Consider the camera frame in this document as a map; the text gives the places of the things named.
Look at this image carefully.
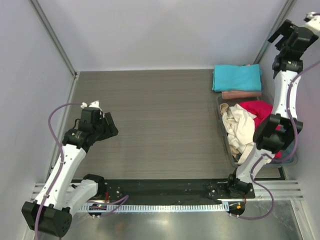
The cream t shirt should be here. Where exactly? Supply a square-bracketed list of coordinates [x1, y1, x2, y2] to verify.
[219, 103, 257, 166]

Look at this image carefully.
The clear plastic bin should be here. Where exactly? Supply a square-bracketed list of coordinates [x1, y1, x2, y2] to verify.
[215, 93, 299, 168]

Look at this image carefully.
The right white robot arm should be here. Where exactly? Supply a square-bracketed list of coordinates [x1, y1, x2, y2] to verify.
[225, 12, 320, 198]

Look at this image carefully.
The teal grey t shirt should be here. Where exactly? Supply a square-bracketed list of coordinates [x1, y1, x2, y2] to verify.
[270, 142, 298, 165]

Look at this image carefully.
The slotted grey cable duct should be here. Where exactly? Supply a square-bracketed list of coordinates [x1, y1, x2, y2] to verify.
[77, 202, 229, 213]

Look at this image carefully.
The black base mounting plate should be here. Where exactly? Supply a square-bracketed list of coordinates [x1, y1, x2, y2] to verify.
[104, 178, 256, 206]

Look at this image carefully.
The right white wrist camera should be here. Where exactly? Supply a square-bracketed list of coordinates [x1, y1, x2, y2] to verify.
[302, 12, 320, 34]

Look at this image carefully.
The right aluminium frame post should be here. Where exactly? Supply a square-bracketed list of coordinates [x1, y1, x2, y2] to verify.
[253, 0, 296, 64]

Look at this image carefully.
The left aluminium frame post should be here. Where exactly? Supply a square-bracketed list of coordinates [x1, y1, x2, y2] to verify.
[29, 0, 77, 77]

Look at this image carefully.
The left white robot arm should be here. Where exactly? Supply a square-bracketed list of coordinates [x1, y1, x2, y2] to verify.
[21, 100, 119, 240]

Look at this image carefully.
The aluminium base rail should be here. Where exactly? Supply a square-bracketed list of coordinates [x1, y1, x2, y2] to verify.
[32, 181, 305, 203]

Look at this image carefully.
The turquoise t shirt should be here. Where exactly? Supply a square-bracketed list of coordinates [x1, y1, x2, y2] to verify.
[212, 64, 262, 92]

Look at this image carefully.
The folded pink t shirt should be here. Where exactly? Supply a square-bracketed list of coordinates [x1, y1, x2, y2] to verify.
[222, 90, 262, 99]

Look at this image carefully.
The aluminium frame post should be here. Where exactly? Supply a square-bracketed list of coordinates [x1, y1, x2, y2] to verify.
[253, 0, 296, 64]
[29, 0, 77, 77]

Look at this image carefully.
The red t shirt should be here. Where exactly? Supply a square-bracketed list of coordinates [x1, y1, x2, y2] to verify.
[237, 100, 273, 164]

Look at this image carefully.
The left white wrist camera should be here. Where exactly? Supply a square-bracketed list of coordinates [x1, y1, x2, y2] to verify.
[89, 100, 100, 109]

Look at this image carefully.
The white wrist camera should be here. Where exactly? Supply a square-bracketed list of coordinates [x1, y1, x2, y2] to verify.
[89, 100, 100, 109]
[302, 12, 320, 34]

